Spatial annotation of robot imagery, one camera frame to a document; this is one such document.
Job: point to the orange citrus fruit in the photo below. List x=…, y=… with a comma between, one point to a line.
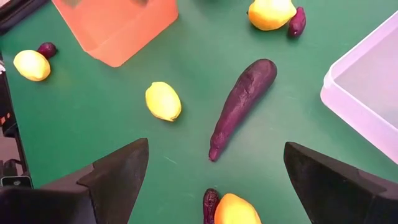
x=236, y=211

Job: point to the small purple vegetable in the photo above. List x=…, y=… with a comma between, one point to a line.
x=47, y=49
x=210, y=205
x=297, y=21

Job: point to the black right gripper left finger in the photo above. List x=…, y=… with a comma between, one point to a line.
x=118, y=186

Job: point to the black table frame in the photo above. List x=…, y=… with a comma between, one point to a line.
x=9, y=12

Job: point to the yellow lemon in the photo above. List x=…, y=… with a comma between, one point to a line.
x=270, y=14
x=31, y=65
x=163, y=101

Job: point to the orange plastic bin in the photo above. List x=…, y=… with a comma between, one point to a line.
x=118, y=28

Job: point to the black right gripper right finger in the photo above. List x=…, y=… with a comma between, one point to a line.
x=335, y=193

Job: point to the clear plastic bin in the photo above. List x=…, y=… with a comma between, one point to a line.
x=373, y=87

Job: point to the long purple eggplant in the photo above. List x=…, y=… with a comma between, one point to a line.
x=242, y=102

